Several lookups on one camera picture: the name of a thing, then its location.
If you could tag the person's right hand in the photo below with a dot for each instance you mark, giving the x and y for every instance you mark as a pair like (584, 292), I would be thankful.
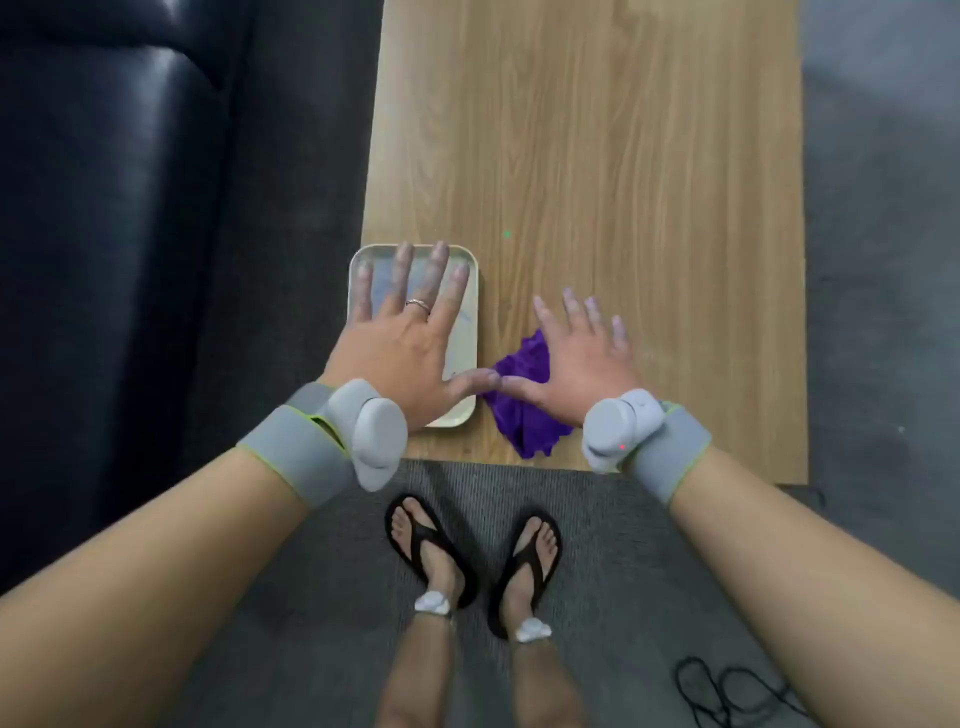
(589, 367)

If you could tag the person's left hand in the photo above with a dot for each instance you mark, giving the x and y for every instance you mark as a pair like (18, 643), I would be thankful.
(397, 352)

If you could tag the purple cleaning cloth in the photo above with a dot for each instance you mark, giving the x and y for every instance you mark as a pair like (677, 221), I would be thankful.
(532, 435)

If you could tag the person's left forearm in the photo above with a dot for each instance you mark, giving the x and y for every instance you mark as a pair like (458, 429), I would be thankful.
(150, 592)

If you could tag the person's left leg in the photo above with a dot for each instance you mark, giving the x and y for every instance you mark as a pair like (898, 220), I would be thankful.
(420, 667)

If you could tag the person's leg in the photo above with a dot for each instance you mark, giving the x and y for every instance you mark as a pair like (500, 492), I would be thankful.
(420, 667)
(544, 682)

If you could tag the person's right leg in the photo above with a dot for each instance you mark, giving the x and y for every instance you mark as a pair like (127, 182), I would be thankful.
(544, 682)

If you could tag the white right wrist tracker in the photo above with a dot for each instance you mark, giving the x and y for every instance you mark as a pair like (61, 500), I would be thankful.
(619, 431)

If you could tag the white wrist tracker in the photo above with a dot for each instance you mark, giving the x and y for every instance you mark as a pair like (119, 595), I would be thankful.
(379, 439)
(619, 431)

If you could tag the pale rectangular tray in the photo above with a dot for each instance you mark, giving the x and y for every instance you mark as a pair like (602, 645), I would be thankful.
(465, 315)

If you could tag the white left wrist tracker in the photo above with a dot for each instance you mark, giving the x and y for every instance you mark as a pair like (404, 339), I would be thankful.
(379, 439)

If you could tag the grey right wristband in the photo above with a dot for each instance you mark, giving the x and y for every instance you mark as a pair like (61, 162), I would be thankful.
(675, 454)

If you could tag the grey wristband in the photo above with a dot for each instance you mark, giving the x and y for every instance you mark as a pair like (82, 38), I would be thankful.
(296, 450)
(675, 454)

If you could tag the grey left wristband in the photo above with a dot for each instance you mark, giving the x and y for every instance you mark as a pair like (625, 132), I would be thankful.
(296, 450)

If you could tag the black flip-flop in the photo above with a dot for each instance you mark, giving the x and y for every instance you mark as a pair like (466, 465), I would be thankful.
(532, 559)
(427, 536)

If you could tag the white ankle tracker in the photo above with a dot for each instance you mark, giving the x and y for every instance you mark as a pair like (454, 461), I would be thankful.
(433, 603)
(532, 631)

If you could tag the dark leather sofa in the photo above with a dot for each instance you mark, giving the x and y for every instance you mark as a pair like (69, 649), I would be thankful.
(112, 225)

